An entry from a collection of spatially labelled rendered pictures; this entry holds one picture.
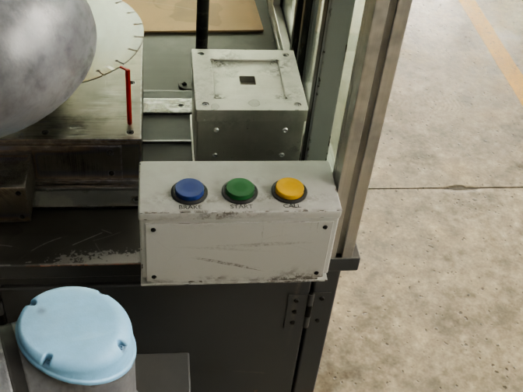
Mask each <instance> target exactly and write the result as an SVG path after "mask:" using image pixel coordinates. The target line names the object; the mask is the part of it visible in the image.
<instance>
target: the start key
mask: <svg viewBox="0 0 523 392"><path fill-rule="evenodd" d="M226 194H227V195H228V196H229V197H230V198H232V199H234V200H238V201H243V200H247V199H249V198H251V197H253V195H254V185H253V183H252V182H250V181H249V180H247V179H244V178H234V179H232V180H230V181H228V183H227V184H226Z"/></svg>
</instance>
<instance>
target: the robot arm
mask: <svg viewBox="0 0 523 392"><path fill-rule="evenodd" d="M96 47H97V28H96V22H95V19H94V17H93V13H92V10H91V8H90V5H89V4H88V2H87V0H0V138H1V137H4V136H6V135H10V134H13V133H15V132H18V131H20V130H23V129H24V128H27V127H29V126H30V125H32V124H35V123H37V122H38V121H40V120H41V119H43V118H44V117H46V116H47V115H49V114H50V113H52V112H53V111H54V110H56V109H57V108H58V107H60V106H61V105H62V104H63V103H64V102H65V101H66V100H67V99H68V98H69V97H70V96H71V95H72V94H73V93H74V92H75V91H76V89H77V88H78V87H79V85H80V84H81V83H82V81H83V80H84V79H85V77H86V75H87V73H88V71H89V70H90V67H91V64H92V62H93V58H94V55H95V53H96ZM135 357H136V342H135V337H134V335H133V332H132V324H131V321H130V319H129V317H128V315H127V313H126V312H125V310H124V308H123V307H122V306H121V305H120V304H119V303H118V302H117V301H116V300H114V299H113V298H111V297H110V296H108V295H104V294H102V293H100V292H99V291H97V290H95V289H90V288H87V287H80V286H66V287H60V288H56V289H51V290H48V291H46V292H43V293H41V294H40V295H38V296H36V297H34V298H33V299H32V300H31V302H30V305H29V306H25V307H24V308H23V310H22V312H21V313H20V315H19V318H18V320H17V321H16V322H12V323H9V324H4V325H1V326H0V392H138V391H137V390H136V375H135Z"/></svg>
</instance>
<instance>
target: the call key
mask: <svg viewBox="0 0 523 392"><path fill-rule="evenodd" d="M276 193H277V195H278V196H280V197H281V198H284V199H287V200H295V199H298V198H301V197H302V196H303V194H304V186H303V184H302V183H301V182H300V181H299V180H298V179H295V178H292V177H285V178H282V179H280V180H279V181H278V182H277V183H276Z"/></svg>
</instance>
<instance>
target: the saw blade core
mask: <svg viewBox="0 0 523 392"><path fill-rule="evenodd" d="M87 2H88V4H89V5H90V8H91V10H92V13H93V17H94V19H95V22H96V28H97V47H96V53H95V55H94V58H93V62H92V64H91V67H90V70H89V71H88V73H87V75H86V77H85V79H84V80H83V81H82V83H84V82H89V81H92V80H94V79H98V78H100V77H102V76H103V75H107V74H109V73H111V72H113V71H115V70H117V69H118V68H120V66H122V65H124V64H126V63H127V62H128V61H129V60H131V59H132V58H133V57H134V55H135V54H136V53H137V52H138V50H139V48H140V47H141V45H142V42H143V37H144V27H143V24H142V20H141V19H140V17H139V15H138V14H137V12H136V11H135V10H134V9H133V8H132V7H131V6H130V5H128V4H127V3H125V2H123V1H122V0H87ZM116 3H118V4H116ZM128 13H129V14H128ZM129 50H130V51H129ZM116 61H118V62H116ZM107 65H109V66H111V67H113V68H115V69H114V70H111V69H109V68H107V67H106V66H107ZM99 72H100V73H99ZM101 74H102V75H101Z"/></svg>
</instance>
